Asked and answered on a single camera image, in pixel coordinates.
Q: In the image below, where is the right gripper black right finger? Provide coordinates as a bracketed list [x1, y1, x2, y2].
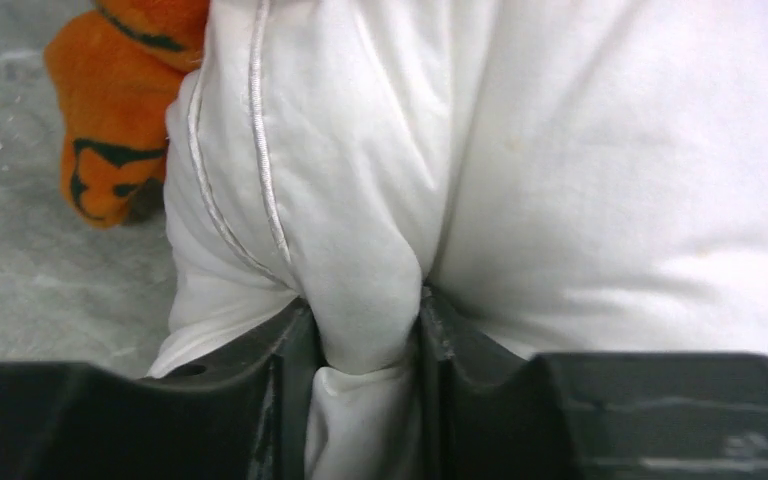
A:
[417, 288, 768, 480]

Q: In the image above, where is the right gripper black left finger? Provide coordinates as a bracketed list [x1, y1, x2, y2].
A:
[0, 299, 321, 479]

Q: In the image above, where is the white pillow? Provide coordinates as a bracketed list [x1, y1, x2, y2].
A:
[149, 1, 768, 479]

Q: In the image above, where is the orange patterned pillowcase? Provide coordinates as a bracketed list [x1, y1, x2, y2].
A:
[43, 0, 210, 229]

